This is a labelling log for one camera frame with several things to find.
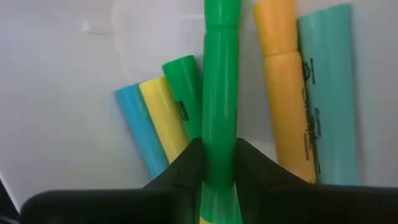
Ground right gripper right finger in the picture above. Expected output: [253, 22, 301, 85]
[234, 138, 398, 224]

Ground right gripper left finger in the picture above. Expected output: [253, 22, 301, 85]
[20, 138, 206, 224]

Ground blue highlighter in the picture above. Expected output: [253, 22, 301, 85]
[114, 83, 170, 180]

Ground yellow highlighter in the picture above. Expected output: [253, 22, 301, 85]
[138, 76, 190, 165]

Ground orange highlighter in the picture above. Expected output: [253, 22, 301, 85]
[253, 0, 318, 184]

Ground teal Sharpie highlighter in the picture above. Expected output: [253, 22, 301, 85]
[297, 2, 359, 187]

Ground green highlighter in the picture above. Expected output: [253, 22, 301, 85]
[161, 55, 203, 142]
[198, 0, 244, 224]

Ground white plastic bin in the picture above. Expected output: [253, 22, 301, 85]
[0, 0, 398, 215]

